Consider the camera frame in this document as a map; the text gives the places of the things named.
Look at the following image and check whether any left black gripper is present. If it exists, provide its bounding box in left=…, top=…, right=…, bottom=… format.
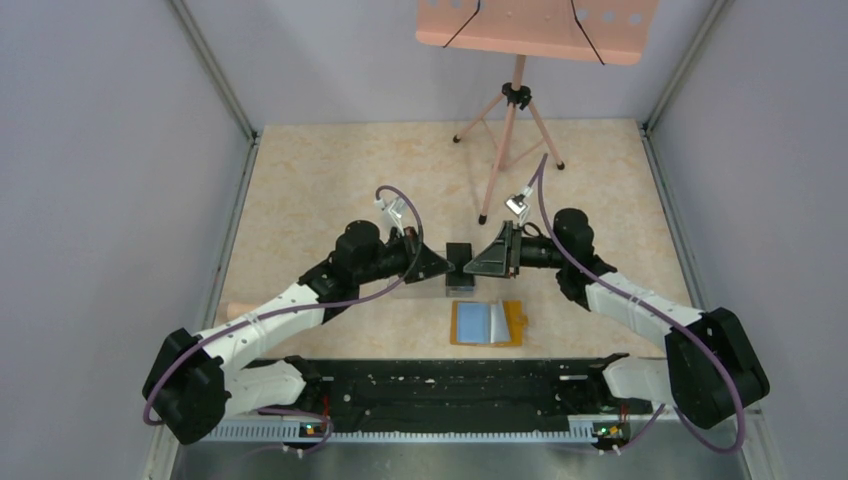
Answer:
left=356, top=226, right=455, bottom=285

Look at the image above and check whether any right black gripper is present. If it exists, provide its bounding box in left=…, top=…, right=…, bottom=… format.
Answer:
left=465, top=220, right=570, bottom=278

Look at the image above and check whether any orange leather card holder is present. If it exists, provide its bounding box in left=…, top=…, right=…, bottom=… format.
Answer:
left=450, top=300, right=529, bottom=348

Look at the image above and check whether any clear plastic card box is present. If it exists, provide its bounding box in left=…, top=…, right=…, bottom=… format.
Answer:
left=389, top=276, right=450, bottom=300

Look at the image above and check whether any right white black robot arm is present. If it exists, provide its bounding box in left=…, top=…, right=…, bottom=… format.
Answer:
left=463, top=208, right=771, bottom=429

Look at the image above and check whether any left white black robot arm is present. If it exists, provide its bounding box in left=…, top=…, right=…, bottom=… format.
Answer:
left=142, top=220, right=454, bottom=445

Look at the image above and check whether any pink music stand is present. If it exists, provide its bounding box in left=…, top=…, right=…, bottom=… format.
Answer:
left=415, top=0, right=659, bottom=224

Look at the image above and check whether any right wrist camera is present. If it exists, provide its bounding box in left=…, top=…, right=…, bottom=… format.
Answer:
left=505, top=187, right=533, bottom=226

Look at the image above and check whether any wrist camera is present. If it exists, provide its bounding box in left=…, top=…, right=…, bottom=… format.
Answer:
left=505, top=187, right=533, bottom=226
left=380, top=197, right=408, bottom=230

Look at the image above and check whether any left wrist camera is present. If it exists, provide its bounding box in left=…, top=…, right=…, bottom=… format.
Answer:
left=380, top=197, right=408, bottom=230

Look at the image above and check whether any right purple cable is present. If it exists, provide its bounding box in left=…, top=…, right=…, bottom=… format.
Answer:
left=526, top=153, right=749, bottom=456

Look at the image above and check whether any purple cable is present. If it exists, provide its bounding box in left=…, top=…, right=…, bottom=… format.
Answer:
left=142, top=184, right=425, bottom=458
left=526, top=153, right=749, bottom=456

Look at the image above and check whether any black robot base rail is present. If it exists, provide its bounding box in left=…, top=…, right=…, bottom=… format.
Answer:
left=284, top=355, right=654, bottom=436

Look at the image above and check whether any wooden handle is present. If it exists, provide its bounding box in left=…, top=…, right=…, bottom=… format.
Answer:
left=222, top=302, right=260, bottom=321

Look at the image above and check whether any white slotted cable duct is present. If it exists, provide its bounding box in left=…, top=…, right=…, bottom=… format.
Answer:
left=201, top=420, right=623, bottom=444

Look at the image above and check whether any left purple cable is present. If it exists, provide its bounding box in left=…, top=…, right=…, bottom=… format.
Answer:
left=142, top=184, right=425, bottom=458

